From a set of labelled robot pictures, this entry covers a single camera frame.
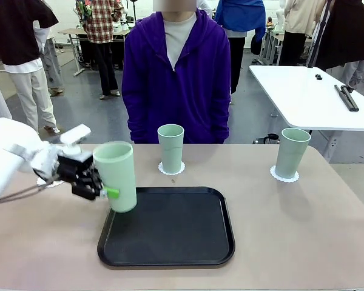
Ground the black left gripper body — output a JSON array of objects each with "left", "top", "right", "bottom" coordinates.
[{"left": 56, "top": 153, "right": 95, "bottom": 186}]

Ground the white lace paper coaster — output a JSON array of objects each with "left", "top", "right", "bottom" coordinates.
[
  {"left": 158, "top": 161, "right": 186, "bottom": 176},
  {"left": 269, "top": 165, "right": 300, "bottom": 183},
  {"left": 36, "top": 177, "right": 65, "bottom": 189}
]

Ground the pale green plastic cup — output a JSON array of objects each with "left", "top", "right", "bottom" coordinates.
[
  {"left": 92, "top": 141, "right": 138, "bottom": 213},
  {"left": 274, "top": 127, "right": 312, "bottom": 179},
  {"left": 157, "top": 124, "right": 185, "bottom": 174}
]

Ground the person's left forearm purple sleeve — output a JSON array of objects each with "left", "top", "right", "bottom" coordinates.
[{"left": 214, "top": 90, "right": 231, "bottom": 144}]

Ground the person's right forearm purple sleeve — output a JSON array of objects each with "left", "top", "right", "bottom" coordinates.
[{"left": 122, "top": 90, "right": 142, "bottom": 144}]

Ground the long black folded tool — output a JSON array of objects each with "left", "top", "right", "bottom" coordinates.
[{"left": 334, "top": 84, "right": 360, "bottom": 112}]

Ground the black plastic tray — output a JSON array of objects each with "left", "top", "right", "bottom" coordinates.
[{"left": 97, "top": 186, "right": 237, "bottom": 267}]

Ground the person in grey trousers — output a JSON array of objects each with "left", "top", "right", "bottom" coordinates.
[{"left": 33, "top": 21, "right": 64, "bottom": 97}]

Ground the white side table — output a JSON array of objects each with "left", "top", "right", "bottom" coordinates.
[{"left": 248, "top": 65, "right": 364, "bottom": 163}]

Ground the black jug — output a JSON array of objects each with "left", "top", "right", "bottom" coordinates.
[{"left": 253, "top": 133, "right": 281, "bottom": 145}]

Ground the person in purple hoodie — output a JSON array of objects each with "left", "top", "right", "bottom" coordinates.
[{"left": 122, "top": 8, "right": 231, "bottom": 145}]

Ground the white background desk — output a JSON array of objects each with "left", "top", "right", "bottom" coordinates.
[{"left": 58, "top": 28, "right": 89, "bottom": 76}]

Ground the person in black coat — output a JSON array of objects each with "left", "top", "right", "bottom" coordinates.
[{"left": 315, "top": 0, "right": 364, "bottom": 90}]

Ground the black tripod pole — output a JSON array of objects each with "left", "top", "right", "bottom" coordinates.
[{"left": 306, "top": 0, "right": 334, "bottom": 67}]

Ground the person in dark tee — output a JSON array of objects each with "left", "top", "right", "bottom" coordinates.
[{"left": 0, "top": 0, "right": 61, "bottom": 136}]

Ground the person in plaid shirt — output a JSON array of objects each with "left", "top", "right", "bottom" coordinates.
[{"left": 75, "top": 0, "right": 124, "bottom": 100}]

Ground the person in beige top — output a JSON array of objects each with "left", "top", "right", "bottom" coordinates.
[{"left": 280, "top": 0, "right": 325, "bottom": 67}]

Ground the white mannequin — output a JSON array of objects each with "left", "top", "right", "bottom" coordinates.
[{"left": 274, "top": 7, "right": 288, "bottom": 31}]

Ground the person in blue jacket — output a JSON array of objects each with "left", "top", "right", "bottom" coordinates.
[{"left": 214, "top": 0, "right": 266, "bottom": 104}]

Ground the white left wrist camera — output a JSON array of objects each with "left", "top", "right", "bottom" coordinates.
[{"left": 59, "top": 124, "right": 92, "bottom": 152}]

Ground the thin left arm cable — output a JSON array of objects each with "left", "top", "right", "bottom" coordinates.
[{"left": 0, "top": 178, "right": 64, "bottom": 204}]

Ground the grey background desk frame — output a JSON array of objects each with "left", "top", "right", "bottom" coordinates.
[{"left": 260, "top": 28, "right": 285, "bottom": 66}]

